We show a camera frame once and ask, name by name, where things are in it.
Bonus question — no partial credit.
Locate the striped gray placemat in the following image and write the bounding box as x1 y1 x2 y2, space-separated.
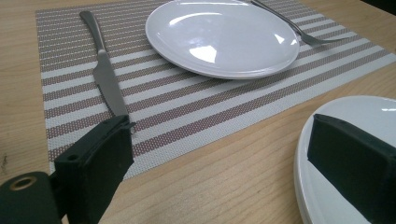
35 0 396 181

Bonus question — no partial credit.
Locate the metal fork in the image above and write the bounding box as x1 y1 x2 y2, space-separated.
248 0 353 49

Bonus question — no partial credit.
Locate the stack of white plates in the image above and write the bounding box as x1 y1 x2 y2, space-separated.
293 94 396 224

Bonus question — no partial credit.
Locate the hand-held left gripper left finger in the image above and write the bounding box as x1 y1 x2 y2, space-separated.
53 114 137 224

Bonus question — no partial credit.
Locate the single white plate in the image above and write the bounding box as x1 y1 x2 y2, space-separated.
145 0 302 80

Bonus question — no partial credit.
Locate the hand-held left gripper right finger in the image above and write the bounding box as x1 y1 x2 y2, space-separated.
307 113 396 224

